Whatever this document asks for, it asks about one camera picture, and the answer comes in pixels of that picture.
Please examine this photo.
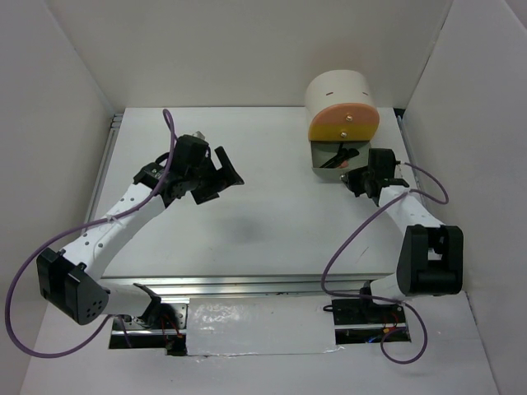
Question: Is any purple cable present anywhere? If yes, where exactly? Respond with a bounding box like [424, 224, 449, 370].
[320, 160, 450, 365]
[6, 108, 178, 359]

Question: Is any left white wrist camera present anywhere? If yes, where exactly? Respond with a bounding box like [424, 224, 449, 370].
[193, 131, 206, 141]

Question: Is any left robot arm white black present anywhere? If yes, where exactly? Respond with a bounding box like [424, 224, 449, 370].
[36, 135, 244, 328]

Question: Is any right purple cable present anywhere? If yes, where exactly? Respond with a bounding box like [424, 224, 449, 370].
[320, 160, 450, 365]

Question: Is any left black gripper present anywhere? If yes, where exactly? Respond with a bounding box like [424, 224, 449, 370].
[186, 146, 243, 205]

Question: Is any thin black makeup brush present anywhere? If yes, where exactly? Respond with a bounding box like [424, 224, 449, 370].
[338, 148, 360, 160]

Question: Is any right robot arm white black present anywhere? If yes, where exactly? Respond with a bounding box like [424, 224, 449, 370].
[341, 148, 464, 323]

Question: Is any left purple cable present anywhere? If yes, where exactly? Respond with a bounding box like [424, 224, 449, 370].
[6, 108, 178, 359]

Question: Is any black fan makeup brush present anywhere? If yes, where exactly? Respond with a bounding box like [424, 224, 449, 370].
[320, 143, 347, 169]

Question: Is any round cream drawer organizer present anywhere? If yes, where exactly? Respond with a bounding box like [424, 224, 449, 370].
[305, 70, 380, 183]

